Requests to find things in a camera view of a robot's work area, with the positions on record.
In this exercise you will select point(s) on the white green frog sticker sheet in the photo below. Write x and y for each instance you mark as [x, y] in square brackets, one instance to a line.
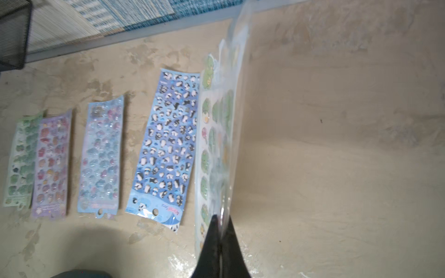
[221, 104]

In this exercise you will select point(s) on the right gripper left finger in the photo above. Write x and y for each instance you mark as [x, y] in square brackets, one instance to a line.
[208, 265]

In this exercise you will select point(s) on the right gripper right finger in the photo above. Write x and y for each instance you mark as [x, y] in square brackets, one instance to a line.
[232, 262]

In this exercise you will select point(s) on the light blue sticker sheet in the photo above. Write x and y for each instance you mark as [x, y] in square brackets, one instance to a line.
[99, 182]

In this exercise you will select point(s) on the teal plastic storage box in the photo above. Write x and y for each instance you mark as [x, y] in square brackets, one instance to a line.
[82, 273]

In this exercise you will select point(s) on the black wire mesh shelf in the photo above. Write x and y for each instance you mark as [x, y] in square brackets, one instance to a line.
[15, 28]

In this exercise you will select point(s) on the penguin sticker sheet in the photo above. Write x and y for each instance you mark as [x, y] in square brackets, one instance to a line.
[163, 170]

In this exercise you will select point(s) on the pink purple sticker sheet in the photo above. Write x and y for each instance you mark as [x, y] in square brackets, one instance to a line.
[51, 170]

